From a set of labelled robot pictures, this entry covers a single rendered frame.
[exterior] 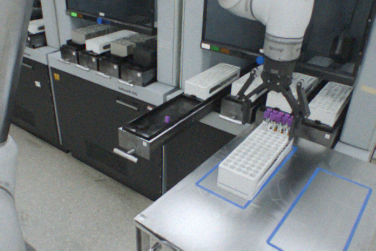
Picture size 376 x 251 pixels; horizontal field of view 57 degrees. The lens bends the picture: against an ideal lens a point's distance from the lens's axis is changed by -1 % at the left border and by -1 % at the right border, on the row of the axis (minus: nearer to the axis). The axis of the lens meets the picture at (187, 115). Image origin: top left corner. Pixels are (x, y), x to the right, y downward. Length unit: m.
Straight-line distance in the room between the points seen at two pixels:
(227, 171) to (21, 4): 0.58
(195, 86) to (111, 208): 0.98
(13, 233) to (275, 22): 0.69
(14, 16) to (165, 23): 0.94
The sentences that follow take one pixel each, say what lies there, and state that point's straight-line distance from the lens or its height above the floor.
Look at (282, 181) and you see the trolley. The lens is 0.98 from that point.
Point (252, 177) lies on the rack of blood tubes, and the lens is 0.87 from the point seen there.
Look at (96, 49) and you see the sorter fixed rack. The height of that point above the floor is 0.84.
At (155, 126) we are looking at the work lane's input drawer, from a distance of 1.19.
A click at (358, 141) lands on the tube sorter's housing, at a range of 1.38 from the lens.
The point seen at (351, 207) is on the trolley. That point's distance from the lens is 0.97.
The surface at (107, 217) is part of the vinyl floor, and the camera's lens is 2.02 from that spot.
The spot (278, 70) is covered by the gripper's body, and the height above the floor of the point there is 1.11.
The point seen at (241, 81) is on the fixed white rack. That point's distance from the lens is 1.43.
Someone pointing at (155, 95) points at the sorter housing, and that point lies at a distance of 1.61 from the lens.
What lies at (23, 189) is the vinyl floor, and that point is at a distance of 2.31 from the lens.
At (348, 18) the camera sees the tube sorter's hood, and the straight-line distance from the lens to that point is 1.24.
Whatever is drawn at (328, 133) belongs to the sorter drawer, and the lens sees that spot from 1.29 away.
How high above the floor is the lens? 1.40
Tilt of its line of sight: 28 degrees down
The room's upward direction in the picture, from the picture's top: 3 degrees clockwise
